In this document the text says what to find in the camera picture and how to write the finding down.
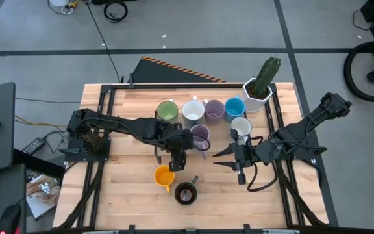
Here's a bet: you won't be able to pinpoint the green mug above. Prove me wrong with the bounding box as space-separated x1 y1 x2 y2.
156 99 179 124

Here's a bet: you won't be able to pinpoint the wooden shelf riser black legs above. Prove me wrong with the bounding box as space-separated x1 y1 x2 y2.
153 109 253 165

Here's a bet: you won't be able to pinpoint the black aluminium table frame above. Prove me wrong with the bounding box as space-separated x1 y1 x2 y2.
56 83 329 234

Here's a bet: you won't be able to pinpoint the black power adapter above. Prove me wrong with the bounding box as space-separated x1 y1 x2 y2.
21 136 47 155

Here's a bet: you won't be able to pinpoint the white mug blue pattern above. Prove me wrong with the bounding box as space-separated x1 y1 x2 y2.
229 116 253 146

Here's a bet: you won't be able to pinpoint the coiled black cable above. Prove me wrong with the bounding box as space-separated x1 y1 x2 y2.
103 1 129 23

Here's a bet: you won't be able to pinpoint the plain white mug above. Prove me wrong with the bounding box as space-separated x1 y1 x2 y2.
181 96 206 128

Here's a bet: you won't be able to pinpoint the pile of papers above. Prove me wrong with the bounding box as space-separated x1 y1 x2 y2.
25 174 61 222

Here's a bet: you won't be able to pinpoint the black computer mouse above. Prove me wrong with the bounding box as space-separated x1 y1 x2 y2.
0 203 22 234

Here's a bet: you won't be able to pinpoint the green cactus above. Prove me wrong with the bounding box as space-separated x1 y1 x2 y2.
253 57 282 98

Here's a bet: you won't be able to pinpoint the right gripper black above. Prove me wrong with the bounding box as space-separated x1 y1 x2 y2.
212 129 260 185

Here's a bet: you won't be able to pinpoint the black ramp orange striped edge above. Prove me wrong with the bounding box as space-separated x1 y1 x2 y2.
131 56 227 84

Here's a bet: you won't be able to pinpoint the orange mug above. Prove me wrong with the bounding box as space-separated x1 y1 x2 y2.
153 164 176 194

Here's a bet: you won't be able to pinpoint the thin black floor cable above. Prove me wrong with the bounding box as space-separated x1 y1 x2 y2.
15 97 81 105

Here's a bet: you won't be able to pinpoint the orange vacuum with hose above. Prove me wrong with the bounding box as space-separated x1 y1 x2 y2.
343 40 374 103

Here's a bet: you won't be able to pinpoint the yellow cable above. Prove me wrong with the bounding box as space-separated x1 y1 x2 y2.
14 114 68 130

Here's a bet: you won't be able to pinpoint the brown teal glazed mug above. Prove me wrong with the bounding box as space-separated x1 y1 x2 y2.
174 175 199 206

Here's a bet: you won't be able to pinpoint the white hexagonal plant pot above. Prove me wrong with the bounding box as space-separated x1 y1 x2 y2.
240 77 274 114

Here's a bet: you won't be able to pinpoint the long black floor cable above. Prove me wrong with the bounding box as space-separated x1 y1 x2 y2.
83 0 123 83

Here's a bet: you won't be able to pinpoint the white round container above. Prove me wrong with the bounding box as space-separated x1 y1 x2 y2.
47 0 69 8

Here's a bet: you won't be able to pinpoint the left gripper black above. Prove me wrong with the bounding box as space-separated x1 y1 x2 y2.
168 129 212 172

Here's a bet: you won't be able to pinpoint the lilac ribbed mug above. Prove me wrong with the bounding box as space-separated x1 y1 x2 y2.
190 124 211 161

